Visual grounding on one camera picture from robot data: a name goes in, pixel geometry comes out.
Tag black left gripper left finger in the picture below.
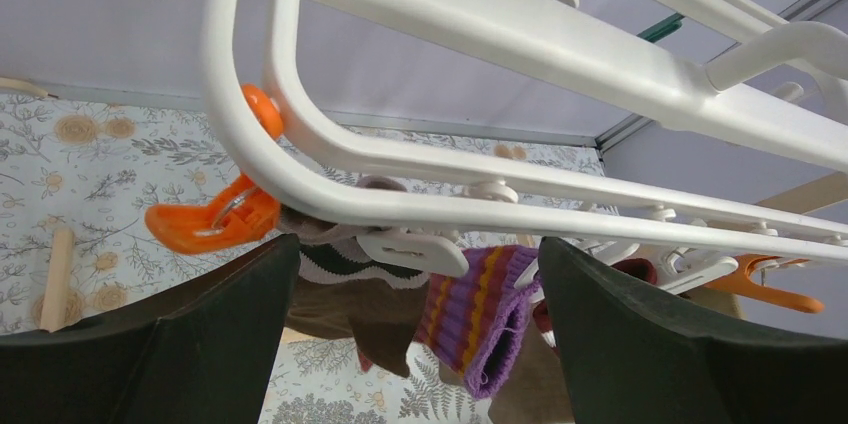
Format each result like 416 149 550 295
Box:
1 235 300 423

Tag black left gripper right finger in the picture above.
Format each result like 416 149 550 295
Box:
538 237 847 423

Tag dark brown sock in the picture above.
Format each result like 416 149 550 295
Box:
277 207 430 378

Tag cream patterned sock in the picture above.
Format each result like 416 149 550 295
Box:
680 286 745 320

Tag white sock hanger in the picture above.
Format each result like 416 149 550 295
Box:
202 0 847 262

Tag orange clothes peg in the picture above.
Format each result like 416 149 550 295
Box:
144 83 286 257
705 253 826 316

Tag white clothes peg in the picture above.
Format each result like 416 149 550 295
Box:
356 229 469 278

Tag teal clothes peg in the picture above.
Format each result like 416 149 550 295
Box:
637 13 685 43

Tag wooden clothes rack frame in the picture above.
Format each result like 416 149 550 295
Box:
0 76 848 346

